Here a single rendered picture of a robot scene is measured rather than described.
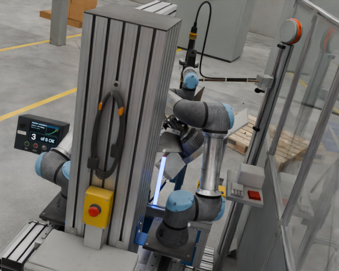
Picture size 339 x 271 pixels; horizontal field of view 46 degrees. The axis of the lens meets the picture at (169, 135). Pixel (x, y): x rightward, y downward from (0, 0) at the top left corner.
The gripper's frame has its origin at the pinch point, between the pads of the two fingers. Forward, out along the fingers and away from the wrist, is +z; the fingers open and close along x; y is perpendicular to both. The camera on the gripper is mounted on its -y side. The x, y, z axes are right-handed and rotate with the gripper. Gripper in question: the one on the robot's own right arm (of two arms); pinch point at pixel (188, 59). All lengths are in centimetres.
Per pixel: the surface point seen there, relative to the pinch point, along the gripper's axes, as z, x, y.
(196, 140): -2, 16, 50
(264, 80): 20, 55, 10
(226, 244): -2, 55, 130
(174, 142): -15.5, 0.0, 47.1
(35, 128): -29, -78, 45
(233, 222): -1, 56, 111
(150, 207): -39, -9, 80
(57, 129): -31, -66, 43
